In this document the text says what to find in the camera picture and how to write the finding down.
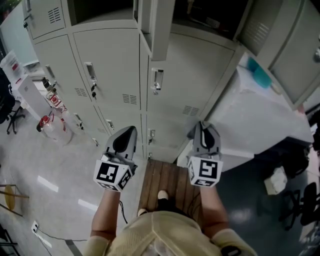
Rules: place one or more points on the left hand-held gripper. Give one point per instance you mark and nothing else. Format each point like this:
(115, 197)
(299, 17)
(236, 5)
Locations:
(107, 172)

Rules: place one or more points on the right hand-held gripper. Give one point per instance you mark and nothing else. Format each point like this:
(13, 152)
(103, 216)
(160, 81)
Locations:
(206, 171)

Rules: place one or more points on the beige metal locker door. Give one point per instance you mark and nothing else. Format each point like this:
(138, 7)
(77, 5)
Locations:
(187, 70)

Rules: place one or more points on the person's left forearm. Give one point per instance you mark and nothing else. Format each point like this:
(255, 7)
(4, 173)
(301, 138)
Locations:
(105, 215)

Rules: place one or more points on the person's right forearm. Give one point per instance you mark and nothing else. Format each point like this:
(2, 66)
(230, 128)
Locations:
(212, 210)

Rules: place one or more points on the grey metal locker cabinet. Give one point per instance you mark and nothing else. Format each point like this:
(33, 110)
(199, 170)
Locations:
(112, 62)

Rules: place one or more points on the low white foam box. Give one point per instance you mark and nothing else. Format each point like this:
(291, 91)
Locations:
(237, 160)

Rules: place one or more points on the brown wooden slat platform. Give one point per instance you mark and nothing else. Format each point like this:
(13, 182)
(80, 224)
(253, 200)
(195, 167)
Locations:
(155, 180)

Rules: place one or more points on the person's right beige shoe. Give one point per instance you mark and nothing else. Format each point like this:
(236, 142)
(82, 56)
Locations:
(163, 195)

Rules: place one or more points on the person's beige shoe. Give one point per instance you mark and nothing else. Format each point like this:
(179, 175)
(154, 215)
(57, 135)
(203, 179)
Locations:
(142, 212)
(163, 195)

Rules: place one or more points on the clear water jug red cap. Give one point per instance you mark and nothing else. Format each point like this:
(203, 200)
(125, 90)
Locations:
(57, 131)
(68, 117)

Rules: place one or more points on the person's left beige shoe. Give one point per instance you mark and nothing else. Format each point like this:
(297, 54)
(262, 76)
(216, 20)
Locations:
(142, 212)

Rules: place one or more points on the person's black trousers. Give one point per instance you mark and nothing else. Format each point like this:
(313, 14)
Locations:
(167, 206)

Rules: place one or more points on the teal plastic container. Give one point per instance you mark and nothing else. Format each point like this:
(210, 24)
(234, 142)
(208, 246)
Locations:
(261, 75)

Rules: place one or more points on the black bag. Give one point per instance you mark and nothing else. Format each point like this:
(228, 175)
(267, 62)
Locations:
(297, 162)

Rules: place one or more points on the person's cream sweater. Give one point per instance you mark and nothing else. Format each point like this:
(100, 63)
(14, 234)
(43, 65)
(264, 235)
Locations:
(162, 235)

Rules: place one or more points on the white water dispenser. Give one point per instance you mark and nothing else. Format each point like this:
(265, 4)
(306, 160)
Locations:
(30, 95)

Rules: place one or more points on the black wrist device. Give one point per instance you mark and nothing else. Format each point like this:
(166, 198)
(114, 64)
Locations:
(226, 251)

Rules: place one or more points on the white floor power socket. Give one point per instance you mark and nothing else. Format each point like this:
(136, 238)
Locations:
(35, 226)

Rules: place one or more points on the red and white box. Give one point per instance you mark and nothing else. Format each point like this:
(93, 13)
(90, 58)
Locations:
(213, 23)

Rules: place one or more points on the black office chair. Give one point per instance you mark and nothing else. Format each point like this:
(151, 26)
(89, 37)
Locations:
(7, 107)
(310, 207)

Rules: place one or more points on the yellow round stool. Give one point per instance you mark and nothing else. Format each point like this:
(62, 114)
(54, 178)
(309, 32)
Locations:
(9, 196)

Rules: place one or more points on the clear dispenser water bottle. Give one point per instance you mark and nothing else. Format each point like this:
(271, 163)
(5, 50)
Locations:
(11, 65)

